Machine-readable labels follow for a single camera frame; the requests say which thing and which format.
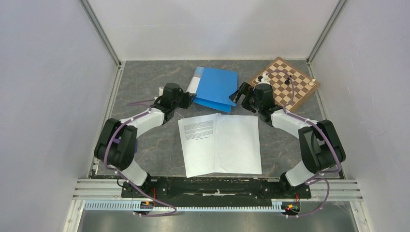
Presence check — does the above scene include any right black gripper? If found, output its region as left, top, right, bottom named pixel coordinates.
left=230, top=82, right=263, bottom=113

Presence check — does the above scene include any slotted cable duct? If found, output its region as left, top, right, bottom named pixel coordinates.
left=84, top=200, right=296, bottom=213

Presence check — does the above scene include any cream chess piece right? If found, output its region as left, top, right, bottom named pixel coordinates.
left=309, top=78, right=316, bottom=86

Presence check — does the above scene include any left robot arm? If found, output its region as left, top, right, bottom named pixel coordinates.
left=94, top=83, right=196, bottom=197

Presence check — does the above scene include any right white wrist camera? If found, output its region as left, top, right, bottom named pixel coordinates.
left=259, top=73, right=271, bottom=85

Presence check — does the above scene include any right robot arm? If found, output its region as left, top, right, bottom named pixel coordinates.
left=229, top=82, right=346, bottom=197

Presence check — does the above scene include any purple camera stand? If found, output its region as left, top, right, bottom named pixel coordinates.
left=134, top=139, right=138, bottom=154

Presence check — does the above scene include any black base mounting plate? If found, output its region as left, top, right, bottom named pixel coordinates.
left=141, top=176, right=311, bottom=207

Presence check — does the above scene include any wooden chessboard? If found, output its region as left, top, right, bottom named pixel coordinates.
left=248, top=57, right=321, bottom=113

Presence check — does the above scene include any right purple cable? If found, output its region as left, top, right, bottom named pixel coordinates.
left=265, top=69, right=343, bottom=218

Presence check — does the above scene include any printed white paper sheet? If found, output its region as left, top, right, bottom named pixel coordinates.
left=178, top=113, right=220, bottom=178

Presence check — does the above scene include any blue file folder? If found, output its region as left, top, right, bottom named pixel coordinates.
left=186, top=66, right=238, bottom=113

